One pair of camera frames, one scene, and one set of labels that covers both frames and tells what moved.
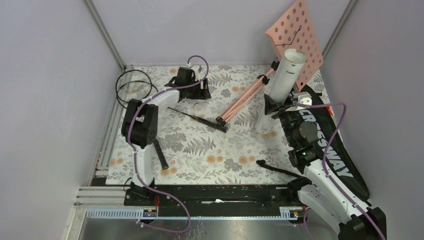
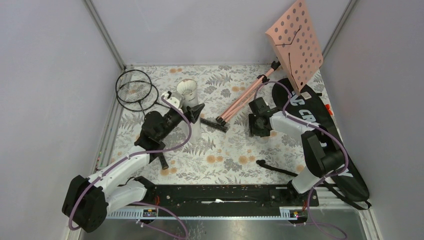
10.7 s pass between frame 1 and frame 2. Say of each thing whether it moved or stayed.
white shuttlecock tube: moved
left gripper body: moved
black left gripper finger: moved
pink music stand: stayed
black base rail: stayed
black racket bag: stayed
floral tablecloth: stayed
